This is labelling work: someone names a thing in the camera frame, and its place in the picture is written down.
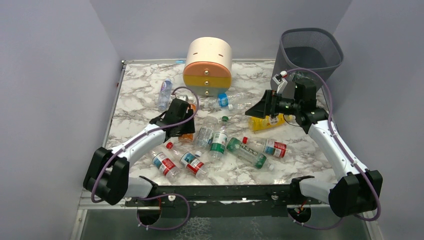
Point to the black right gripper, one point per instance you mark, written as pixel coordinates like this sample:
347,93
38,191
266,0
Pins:
269,103

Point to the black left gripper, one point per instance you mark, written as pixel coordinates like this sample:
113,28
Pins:
185,128

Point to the orange drink bottle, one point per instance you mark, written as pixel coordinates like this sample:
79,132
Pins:
189,137

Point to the clear bottle white blue cap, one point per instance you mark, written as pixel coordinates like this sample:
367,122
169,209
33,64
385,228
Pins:
241,105

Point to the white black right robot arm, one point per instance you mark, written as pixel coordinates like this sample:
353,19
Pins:
331,149

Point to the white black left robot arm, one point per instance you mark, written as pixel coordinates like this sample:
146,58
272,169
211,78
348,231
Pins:
108,175

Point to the grey mesh waste bin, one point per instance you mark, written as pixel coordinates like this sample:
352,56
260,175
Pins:
308,48

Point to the yellow juice bottle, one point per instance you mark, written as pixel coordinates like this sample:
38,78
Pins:
259,124

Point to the clear bottle purple label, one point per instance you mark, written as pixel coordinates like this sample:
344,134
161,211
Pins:
164,95

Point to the crushed clear bottle blue text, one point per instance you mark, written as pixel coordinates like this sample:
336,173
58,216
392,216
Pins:
205,134

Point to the red cap bottle right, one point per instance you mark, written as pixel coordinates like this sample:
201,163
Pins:
268,146

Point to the red cap bottle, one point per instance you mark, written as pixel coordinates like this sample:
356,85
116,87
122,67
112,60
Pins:
187,160
164,164
268,146

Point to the green tinted bottle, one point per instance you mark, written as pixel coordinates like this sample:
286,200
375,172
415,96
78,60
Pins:
244,152

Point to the cream pastel drawer cabinet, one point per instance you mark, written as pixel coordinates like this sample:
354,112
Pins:
208,66

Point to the red cap bottle middle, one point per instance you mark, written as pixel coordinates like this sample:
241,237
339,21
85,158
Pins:
187,160

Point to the red cap bottle left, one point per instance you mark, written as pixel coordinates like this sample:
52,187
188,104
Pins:
164,164

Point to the clear bottle green white label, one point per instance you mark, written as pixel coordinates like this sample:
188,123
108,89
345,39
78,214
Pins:
218,143

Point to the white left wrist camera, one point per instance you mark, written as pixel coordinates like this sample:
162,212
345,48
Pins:
183,97

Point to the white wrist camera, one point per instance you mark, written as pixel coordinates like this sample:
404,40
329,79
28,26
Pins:
183,97
280,80

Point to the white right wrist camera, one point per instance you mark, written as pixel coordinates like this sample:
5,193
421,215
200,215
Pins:
280,80

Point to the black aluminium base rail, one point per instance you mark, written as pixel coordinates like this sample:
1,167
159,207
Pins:
179,201

